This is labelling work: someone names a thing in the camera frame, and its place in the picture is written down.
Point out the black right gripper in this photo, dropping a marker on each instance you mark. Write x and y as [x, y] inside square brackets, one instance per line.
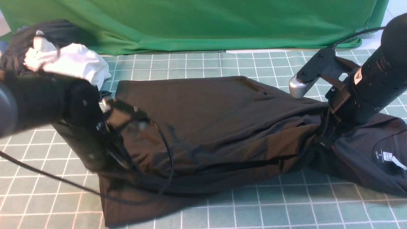
[330, 129]

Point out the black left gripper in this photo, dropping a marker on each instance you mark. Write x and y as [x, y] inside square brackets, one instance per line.
[111, 155]

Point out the dark gray long-sleeved shirt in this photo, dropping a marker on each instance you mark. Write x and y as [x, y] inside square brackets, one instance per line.
[227, 132]

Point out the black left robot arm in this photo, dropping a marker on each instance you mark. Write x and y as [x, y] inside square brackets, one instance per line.
[71, 106]

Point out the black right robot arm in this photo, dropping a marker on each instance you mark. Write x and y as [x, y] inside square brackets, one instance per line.
[368, 88]

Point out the green checkered table mat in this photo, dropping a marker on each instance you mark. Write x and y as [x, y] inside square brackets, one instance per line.
[302, 200]

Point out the white crumpled garment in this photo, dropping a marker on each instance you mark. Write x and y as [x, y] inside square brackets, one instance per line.
[74, 60]

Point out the silver binder clip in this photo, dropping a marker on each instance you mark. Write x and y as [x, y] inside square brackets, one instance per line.
[362, 30]

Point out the green backdrop cloth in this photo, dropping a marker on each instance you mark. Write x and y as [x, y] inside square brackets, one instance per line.
[120, 27]

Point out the dark gray crumpled garment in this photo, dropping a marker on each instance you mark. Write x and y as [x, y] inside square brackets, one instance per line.
[22, 44]

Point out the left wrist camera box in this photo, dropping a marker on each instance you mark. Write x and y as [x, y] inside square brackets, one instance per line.
[120, 114]

